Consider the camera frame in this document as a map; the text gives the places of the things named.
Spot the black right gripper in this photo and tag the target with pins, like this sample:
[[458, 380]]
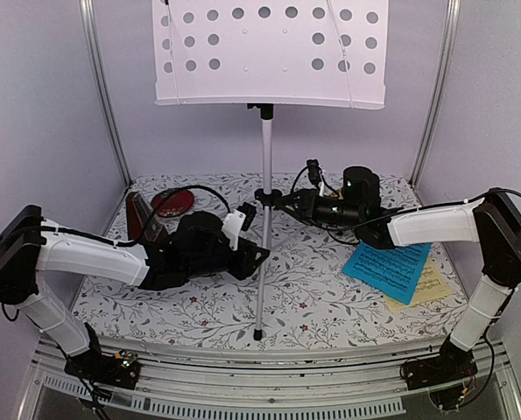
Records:
[[306, 201]]

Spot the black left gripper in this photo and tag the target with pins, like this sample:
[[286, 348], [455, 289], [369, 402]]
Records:
[[249, 251]]

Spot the clear plastic metronome cover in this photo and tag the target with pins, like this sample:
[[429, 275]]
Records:
[[150, 228]]

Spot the blue sheet music page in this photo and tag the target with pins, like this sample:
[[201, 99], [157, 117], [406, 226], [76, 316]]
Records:
[[394, 272]]

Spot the dark red wooden metronome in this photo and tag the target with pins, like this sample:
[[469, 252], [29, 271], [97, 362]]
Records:
[[131, 219]]

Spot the yellow paper sheet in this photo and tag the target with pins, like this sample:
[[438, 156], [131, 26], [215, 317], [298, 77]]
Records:
[[431, 286]]

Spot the white tripod music stand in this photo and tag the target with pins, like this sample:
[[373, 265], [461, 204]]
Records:
[[268, 195]]

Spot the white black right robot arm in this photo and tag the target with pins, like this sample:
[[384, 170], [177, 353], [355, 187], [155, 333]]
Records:
[[394, 243]]

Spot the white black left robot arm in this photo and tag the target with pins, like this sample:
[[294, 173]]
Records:
[[31, 244]]

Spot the red floral round box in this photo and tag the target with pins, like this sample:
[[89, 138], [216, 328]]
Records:
[[177, 205]]

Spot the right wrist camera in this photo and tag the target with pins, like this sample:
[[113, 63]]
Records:
[[316, 176]]

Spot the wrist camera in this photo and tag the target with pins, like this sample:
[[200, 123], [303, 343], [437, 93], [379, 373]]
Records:
[[236, 221], [316, 176]]

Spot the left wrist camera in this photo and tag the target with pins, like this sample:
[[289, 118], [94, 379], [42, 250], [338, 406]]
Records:
[[236, 221]]

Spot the front aluminium rail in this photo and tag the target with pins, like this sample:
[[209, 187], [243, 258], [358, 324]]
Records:
[[346, 383]]

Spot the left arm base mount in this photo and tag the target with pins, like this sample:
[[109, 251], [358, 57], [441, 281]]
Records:
[[120, 370]]

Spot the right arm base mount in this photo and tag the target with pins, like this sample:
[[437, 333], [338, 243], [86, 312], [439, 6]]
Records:
[[449, 365]]

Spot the right aluminium frame post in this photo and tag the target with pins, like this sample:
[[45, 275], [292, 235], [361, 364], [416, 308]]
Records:
[[439, 86]]

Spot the aluminium frame post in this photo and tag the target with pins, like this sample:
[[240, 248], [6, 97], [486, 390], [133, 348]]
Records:
[[95, 57], [439, 86]]

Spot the left aluminium frame post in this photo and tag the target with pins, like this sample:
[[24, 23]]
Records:
[[95, 57]]

